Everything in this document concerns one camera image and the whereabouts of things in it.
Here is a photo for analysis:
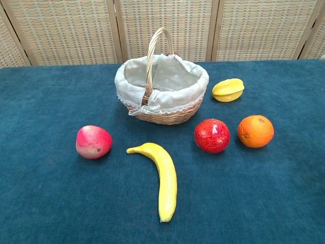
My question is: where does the wicker basket with cloth lining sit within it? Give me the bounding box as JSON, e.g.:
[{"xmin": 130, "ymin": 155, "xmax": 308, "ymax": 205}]
[{"xmin": 114, "ymin": 27, "xmax": 210, "ymax": 126}]

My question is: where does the red pomegranate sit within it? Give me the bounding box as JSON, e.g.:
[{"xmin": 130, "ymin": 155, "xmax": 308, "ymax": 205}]
[{"xmin": 194, "ymin": 118, "xmax": 231, "ymax": 154}]

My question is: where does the yellow banana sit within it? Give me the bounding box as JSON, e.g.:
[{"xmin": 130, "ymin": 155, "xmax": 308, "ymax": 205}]
[{"xmin": 126, "ymin": 142, "xmax": 178, "ymax": 224}]

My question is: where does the red and yellow mango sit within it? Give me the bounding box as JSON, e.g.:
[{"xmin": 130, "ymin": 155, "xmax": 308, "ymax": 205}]
[{"xmin": 75, "ymin": 125, "xmax": 113, "ymax": 160}]

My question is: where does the yellow star fruit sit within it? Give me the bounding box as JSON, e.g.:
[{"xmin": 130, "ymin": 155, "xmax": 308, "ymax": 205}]
[{"xmin": 211, "ymin": 78, "xmax": 245, "ymax": 103}]

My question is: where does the orange fruit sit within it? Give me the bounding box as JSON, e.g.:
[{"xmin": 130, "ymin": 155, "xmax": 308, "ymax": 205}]
[{"xmin": 237, "ymin": 115, "xmax": 275, "ymax": 148}]

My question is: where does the blue table cloth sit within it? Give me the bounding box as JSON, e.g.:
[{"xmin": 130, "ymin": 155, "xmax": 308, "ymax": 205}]
[{"xmin": 0, "ymin": 59, "xmax": 325, "ymax": 244}]

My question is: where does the woven folding screen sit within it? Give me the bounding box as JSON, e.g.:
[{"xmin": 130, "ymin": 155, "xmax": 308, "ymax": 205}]
[{"xmin": 0, "ymin": 0, "xmax": 325, "ymax": 69}]

